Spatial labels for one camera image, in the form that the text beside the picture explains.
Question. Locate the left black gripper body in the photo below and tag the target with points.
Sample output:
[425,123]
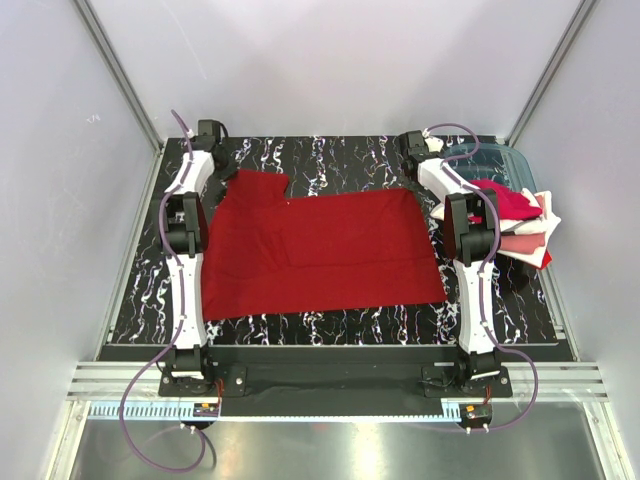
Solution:
[224,157]

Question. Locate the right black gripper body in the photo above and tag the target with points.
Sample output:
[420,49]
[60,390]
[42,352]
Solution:
[409,167]

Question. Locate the red t-shirt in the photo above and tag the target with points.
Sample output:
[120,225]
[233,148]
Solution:
[270,254]

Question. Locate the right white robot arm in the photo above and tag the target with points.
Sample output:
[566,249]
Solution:
[471,240]

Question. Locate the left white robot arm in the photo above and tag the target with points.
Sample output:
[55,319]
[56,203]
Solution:
[183,233]

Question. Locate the clear blue plastic bin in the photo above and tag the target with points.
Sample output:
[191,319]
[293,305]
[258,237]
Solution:
[499,163]

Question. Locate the black marble pattern mat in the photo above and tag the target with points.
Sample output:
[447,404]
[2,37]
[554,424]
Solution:
[327,166]

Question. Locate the crimson t-shirt on pile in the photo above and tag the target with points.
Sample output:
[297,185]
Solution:
[511,205]

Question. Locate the right connector box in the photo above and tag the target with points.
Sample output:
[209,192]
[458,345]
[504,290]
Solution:
[476,415]

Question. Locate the connector box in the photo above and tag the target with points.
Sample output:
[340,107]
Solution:
[206,409]
[476,415]

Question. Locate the left connector box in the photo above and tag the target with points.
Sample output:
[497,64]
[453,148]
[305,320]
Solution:
[206,409]

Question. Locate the left aluminium frame post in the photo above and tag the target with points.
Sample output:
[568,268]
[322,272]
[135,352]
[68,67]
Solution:
[107,52]

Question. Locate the aluminium frame post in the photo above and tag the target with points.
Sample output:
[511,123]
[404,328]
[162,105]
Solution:
[572,31]
[107,52]

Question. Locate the right aluminium frame post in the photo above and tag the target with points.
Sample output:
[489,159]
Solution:
[572,31]

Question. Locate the front aluminium rail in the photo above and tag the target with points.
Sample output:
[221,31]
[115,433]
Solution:
[108,380]

